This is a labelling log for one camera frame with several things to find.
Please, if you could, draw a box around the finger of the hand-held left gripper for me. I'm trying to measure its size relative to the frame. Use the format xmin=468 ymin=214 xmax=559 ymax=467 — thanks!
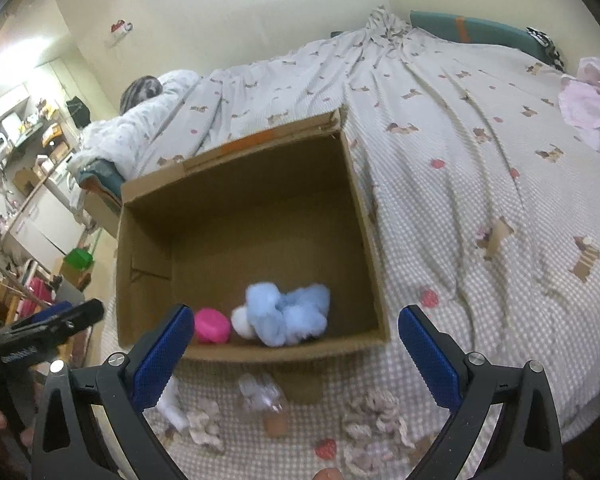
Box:
xmin=30 ymin=299 xmax=106 ymax=332

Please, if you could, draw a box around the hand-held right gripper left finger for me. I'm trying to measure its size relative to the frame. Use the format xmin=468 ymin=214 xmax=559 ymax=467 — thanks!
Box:
xmin=32 ymin=304 xmax=196 ymax=480

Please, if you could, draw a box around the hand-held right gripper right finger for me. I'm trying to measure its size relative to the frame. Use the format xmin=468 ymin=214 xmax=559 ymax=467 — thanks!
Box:
xmin=399 ymin=305 xmax=563 ymax=480

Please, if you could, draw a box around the small beige cloth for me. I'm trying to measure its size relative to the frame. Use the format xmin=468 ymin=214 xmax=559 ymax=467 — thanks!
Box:
xmin=185 ymin=405 xmax=226 ymax=453

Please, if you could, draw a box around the clear plastic bag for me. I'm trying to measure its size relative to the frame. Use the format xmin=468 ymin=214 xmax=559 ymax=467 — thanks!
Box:
xmin=237 ymin=372 xmax=288 ymax=413

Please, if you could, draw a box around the cardboard tube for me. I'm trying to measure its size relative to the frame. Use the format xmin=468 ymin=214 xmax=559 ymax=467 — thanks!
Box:
xmin=263 ymin=405 xmax=289 ymax=436

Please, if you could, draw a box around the cardboard box orange tape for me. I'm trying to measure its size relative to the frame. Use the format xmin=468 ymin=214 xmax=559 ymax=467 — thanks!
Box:
xmin=115 ymin=107 xmax=392 ymax=363

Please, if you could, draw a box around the green plastic container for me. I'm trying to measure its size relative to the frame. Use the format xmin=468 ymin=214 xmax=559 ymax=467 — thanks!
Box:
xmin=62 ymin=248 xmax=94 ymax=269

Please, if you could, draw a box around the pink plastic toy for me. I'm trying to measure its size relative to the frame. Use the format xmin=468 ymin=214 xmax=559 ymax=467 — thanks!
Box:
xmin=194 ymin=308 xmax=231 ymax=345

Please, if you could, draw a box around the white fluffy ball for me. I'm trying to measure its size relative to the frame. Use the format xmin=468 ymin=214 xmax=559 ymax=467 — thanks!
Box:
xmin=230 ymin=305 xmax=257 ymax=340

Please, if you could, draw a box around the white cabinet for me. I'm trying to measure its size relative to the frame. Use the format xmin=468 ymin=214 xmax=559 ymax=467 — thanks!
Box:
xmin=2 ymin=189 xmax=86 ymax=262

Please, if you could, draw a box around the plain brown cardboard box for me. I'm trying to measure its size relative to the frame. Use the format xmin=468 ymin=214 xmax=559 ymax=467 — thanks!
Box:
xmin=82 ymin=191 xmax=124 ymax=237

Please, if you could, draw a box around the white washing machine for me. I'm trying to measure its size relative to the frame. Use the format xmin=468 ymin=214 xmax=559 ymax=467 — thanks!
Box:
xmin=54 ymin=169 xmax=84 ymax=211

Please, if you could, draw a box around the teal and orange cloth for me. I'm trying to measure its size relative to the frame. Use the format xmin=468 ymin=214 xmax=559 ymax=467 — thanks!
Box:
xmin=77 ymin=162 xmax=127 ymax=198

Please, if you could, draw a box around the light blue fluffy plush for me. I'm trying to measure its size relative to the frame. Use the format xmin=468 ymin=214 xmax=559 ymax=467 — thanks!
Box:
xmin=245 ymin=282 xmax=331 ymax=347

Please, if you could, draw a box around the white duvet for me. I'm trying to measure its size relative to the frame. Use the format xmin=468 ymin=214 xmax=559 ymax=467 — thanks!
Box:
xmin=67 ymin=70 xmax=201 ymax=182

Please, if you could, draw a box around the cluttered shelf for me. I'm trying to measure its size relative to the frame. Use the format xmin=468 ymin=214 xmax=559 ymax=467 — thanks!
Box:
xmin=0 ymin=85 xmax=73 ymax=166

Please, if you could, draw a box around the black hanging bag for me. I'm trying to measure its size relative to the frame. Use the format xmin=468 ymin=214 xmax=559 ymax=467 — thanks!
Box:
xmin=66 ymin=96 xmax=92 ymax=129

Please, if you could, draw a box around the printed bed sheet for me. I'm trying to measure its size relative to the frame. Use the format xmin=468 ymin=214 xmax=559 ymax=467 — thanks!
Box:
xmin=100 ymin=7 xmax=600 ymax=480

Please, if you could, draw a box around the grey striped pillow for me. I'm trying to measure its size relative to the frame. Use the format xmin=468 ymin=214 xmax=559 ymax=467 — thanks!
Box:
xmin=119 ymin=75 xmax=164 ymax=114

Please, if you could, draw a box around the pale pink cloth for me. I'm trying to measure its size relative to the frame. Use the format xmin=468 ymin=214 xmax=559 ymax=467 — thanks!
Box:
xmin=558 ymin=56 xmax=600 ymax=171

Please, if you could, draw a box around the teal cushion with orange stripe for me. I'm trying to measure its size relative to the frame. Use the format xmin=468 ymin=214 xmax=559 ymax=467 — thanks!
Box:
xmin=410 ymin=10 xmax=556 ymax=63

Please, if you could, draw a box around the black and white patterned cloth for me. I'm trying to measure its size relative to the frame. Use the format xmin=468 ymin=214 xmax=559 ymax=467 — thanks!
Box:
xmin=526 ymin=26 xmax=566 ymax=73

